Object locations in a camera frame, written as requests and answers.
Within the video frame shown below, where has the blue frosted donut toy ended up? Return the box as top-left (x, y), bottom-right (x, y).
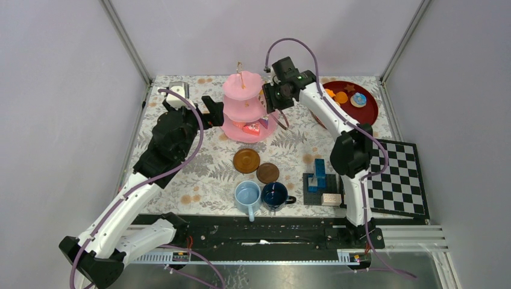
top-left (350, 92), bottom-right (367, 108)

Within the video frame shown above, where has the pink three-tier cake stand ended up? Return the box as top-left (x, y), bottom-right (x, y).
top-left (222, 63), bottom-right (279, 143)

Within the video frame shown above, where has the aluminium frame post left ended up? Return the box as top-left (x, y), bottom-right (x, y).
top-left (99, 0), bottom-right (152, 86)

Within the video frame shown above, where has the light blue mug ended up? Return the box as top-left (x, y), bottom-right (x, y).
top-left (234, 181), bottom-right (262, 222)

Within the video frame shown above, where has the blue building block tower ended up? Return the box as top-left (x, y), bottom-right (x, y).
top-left (307, 158), bottom-right (326, 192)

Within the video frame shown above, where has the light brown wooden coaster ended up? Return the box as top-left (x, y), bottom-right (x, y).
top-left (233, 148), bottom-right (260, 174)

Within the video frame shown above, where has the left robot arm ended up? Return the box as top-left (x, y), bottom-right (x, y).
top-left (59, 96), bottom-right (224, 288)

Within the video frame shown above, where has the pink swirl roll cake toy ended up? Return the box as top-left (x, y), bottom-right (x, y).
top-left (242, 122), bottom-right (260, 136)

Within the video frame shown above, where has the orange yellow fish pastry toy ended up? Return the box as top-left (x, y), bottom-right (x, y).
top-left (325, 89), bottom-right (336, 98)

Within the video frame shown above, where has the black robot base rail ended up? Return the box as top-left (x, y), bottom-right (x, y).
top-left (133, 213), bottom-right (385, 262)

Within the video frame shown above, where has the floral patterned tablecloth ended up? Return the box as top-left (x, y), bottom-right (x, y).
top-left (121, 75), bottom-right (398, 219)

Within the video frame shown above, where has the orange tart toy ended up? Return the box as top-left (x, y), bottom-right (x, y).
top-left (334, 92), bottom-right (348, 105)

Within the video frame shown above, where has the brown star cookie toy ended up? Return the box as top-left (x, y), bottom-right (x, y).
top-left (345, 84), bottom-right (356, 93)

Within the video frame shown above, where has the dark blue mug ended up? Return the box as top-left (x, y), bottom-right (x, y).
top-left (262, 182), bottom-right (296, 211)

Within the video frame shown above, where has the pink purple cake slice toy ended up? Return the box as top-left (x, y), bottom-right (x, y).
top-left (258, 116), bottom-right (269, 129)

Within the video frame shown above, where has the grey building block baseplate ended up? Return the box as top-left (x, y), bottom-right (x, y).
top-left (303, 173), bottom-right (341, 206)

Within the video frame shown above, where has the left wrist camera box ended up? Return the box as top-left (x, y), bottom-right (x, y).
top-left (165, 81), bottom-right (194, 109)

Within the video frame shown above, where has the aluminium frame post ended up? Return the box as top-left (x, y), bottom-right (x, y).
top-left (380, 0), bottom-right (433, 85)
top-left (99, 0), bottom-right (152, 86)

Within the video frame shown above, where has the dark red round tray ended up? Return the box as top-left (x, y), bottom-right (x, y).
top-left (323, 81), bottom-right (379, 125)

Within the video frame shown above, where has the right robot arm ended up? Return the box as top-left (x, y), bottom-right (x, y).
top-left (263, 57), bottom-right (374, 226)

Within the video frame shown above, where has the aluminium frame post right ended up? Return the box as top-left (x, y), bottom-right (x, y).
top-left (380, 0), bottom-right (433, 85)

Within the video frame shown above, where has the white building block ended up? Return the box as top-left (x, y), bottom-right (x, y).
top-left (321, 193), bottom-right (342, 207)

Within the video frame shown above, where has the dark brown wooden coaster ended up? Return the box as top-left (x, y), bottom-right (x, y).
top-left (256, 163), bottom-right (280, 184)

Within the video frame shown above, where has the black white checkerboard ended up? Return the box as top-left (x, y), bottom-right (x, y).
top-left (367, 139), bottom-right (430, 220)

